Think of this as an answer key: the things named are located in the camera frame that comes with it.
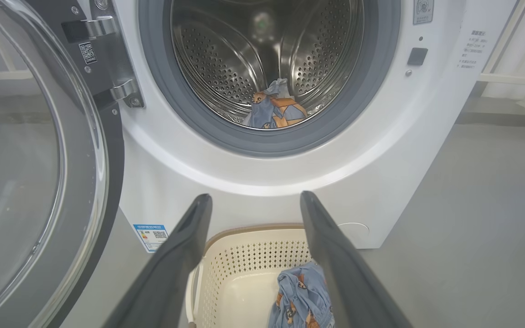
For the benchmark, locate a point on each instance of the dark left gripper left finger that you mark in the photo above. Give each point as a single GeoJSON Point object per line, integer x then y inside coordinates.
{"type": "Point", "coordinates": [167, 282]}

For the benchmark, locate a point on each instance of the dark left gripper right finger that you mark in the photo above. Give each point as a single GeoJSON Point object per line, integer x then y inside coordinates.
{"type": "Point", "coordinates": [349, 291]}

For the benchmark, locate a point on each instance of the large blue bear-print garment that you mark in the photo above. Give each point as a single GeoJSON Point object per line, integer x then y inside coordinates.
{"type": "Point", "coordinates": [299, 296]}

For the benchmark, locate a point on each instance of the dark round glass washer door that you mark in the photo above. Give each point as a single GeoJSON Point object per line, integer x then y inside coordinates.
{"type": "Point", "coordinates": [84, 182]}

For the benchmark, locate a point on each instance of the small blue bear-print garment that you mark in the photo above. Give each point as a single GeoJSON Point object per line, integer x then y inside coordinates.
{"type": "Point", "coordinates": [271, 111]}

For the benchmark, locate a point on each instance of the cream perforated plastic laundry basket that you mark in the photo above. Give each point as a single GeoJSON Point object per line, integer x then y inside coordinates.
{"type": "Point", "coordinates": [244, 273]}

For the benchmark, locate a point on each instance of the white front-load washing machine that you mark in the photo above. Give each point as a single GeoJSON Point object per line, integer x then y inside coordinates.
{"type": "Point", "coordinates": [381, 150]}

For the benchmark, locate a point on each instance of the blue energy label sticker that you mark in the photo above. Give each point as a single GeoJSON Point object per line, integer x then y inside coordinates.
{"type": "Point", "coordinates": [151, 237]}

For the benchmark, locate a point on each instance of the small QR code sticker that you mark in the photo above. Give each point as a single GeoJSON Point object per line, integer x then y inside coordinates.
{"type": "Point", "coordinates": [88, 53]}

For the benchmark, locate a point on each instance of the small grey square sticker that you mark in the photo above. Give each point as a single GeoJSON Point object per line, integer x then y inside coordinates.
{"type": "Point", "coordinates": [423, 11]}

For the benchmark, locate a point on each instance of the white metal rack frame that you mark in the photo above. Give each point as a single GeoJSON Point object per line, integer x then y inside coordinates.
{"type": "Point", "coordinates": [513, 79]}

